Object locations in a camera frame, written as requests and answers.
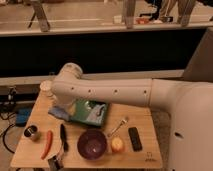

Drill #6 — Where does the blue box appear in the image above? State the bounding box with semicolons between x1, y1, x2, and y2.
15;108;32;127

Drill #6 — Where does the black remote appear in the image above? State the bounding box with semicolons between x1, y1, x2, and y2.
128;127;142;151

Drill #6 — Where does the red chili pepper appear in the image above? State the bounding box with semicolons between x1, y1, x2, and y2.
41;130;53;160

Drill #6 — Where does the silver fork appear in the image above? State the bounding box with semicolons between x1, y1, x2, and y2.
107;117;129;137

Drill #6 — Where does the purple bowl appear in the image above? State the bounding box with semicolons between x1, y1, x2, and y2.
77;129;107;160

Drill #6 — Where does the yellow apple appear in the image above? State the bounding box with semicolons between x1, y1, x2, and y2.
111;137;124;153

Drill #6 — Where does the black cable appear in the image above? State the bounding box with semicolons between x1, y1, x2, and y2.
1;123;17;154

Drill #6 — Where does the metal cup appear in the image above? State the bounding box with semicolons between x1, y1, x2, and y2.
24;125;40;141

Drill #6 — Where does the small black metal clip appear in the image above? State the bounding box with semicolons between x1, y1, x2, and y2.
48;156;63;171

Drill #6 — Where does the green tray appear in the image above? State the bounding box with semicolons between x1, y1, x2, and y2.
70;100;109;127

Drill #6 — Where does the black knife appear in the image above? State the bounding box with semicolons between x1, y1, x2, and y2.
60;124;69;152

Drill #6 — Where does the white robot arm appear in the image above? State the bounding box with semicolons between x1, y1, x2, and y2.
40;63;213;171

